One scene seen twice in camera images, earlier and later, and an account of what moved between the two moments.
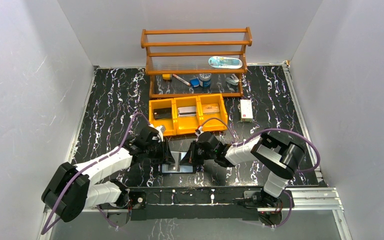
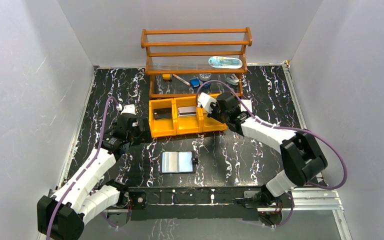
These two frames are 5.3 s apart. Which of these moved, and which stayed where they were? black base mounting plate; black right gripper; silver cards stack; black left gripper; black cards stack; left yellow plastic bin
Moved: black left gripper; black right gripper
Stayed: left yellow plastic bin; silver cards stack; black base mounting plate; black cards stack
